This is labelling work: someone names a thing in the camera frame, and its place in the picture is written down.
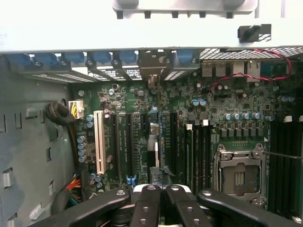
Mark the white expansion slot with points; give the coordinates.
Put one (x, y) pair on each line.
(100, 142)

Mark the green motherboard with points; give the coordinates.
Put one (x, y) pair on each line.
(132, 99)

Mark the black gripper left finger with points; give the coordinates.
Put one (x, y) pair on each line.
(99, 208)

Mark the metal CPU socket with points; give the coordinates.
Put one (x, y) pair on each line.
(239, 175)

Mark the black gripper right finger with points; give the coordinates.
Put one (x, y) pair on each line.
(236, 208)

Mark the white power connector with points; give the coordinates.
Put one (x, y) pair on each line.
(77, 107)

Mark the open black PC case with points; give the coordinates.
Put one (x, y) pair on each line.
(30, 146)

